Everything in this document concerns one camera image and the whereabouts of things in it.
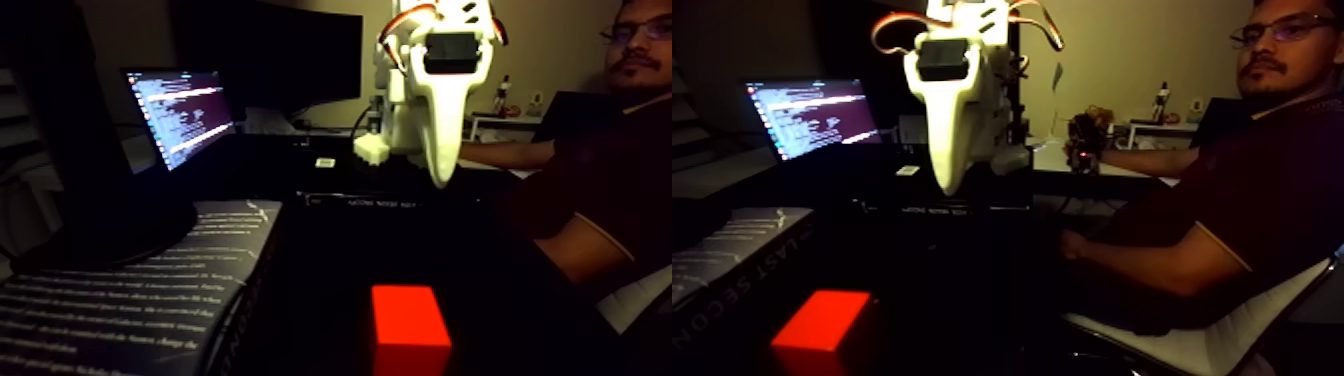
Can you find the laptop with lit screen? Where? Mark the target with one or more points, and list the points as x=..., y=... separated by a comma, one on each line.
x=178, y=110

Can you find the dark book white print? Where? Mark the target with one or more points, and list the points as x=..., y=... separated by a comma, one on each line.
x=126, y=304

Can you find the black computer monitor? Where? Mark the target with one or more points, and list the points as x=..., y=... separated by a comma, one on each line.
x=273, y=52

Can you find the person's left hand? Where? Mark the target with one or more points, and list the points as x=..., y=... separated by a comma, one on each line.
x=1075, y=247

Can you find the large black object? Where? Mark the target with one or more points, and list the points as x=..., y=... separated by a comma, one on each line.
x=94, y=210

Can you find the red cube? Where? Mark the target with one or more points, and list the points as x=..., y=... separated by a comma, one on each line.
x=410, y=315

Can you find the person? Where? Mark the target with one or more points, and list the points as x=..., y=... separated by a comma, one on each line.
x=1260, y=178

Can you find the dark leader arm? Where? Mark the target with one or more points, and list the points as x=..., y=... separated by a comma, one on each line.
x=1082, y=136

